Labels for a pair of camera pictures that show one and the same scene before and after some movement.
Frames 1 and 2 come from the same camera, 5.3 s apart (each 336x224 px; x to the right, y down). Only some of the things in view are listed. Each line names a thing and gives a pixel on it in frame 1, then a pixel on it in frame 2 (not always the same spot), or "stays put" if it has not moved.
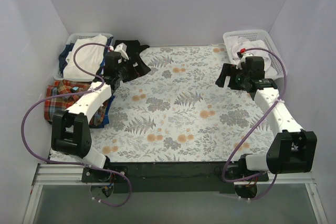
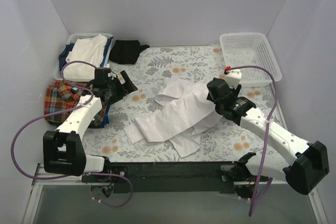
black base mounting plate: [173, 178] stays put
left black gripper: [133, 64] -> [121, 85]
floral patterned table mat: [174, 113] stays put
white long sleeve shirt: [238, 42] -> [186, 108]
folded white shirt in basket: [89, 58] stays put
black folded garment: [133, 49] stays put
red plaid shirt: [60, 104] stays put
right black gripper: [231, 77] -> [213, 92]
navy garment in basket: [62, 62] stays put
